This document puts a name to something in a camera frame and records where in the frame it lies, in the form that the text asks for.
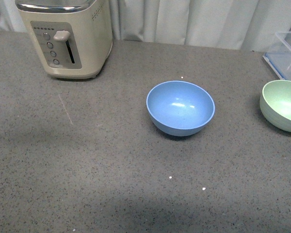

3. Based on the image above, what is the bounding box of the cream toaster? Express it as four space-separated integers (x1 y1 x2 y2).
15 0 113 79

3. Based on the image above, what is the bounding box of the white curtain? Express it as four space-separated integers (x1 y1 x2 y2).
0 0 291 52

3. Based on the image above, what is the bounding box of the clear plastic container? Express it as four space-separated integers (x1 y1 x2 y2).
266 32 291 54

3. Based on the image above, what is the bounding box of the green bowl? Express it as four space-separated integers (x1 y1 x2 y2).
259 80 291 133

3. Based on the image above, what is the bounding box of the blue bowl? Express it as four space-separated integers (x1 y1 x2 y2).
146 81 215 137

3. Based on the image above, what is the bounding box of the blue-rimmed container lid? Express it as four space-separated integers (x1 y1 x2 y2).
263 52 291 81

